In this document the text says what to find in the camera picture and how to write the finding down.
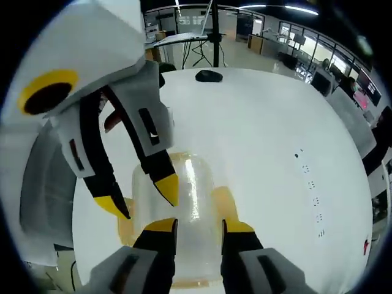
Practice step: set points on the dark computer monitor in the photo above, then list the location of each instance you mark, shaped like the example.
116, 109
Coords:
369, 87

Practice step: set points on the black office chair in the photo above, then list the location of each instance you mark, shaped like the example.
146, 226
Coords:
381, 144

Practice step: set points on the clear plastic food container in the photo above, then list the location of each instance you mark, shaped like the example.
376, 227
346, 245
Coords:
196, 190

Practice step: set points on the wooden cabinet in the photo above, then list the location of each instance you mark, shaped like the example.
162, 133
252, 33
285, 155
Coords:
254, 44

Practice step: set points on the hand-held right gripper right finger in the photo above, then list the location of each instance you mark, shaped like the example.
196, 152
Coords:
251, 269

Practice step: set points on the small black oval object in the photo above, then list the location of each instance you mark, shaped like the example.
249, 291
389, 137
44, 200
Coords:
208, 76

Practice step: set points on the black tripod stand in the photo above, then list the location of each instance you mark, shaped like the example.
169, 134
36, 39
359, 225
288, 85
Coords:
216, 33

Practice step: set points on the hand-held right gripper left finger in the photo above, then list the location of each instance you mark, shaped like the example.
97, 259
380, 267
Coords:
153, 266

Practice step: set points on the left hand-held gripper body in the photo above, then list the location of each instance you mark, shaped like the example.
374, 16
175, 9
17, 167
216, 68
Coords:
92, 43

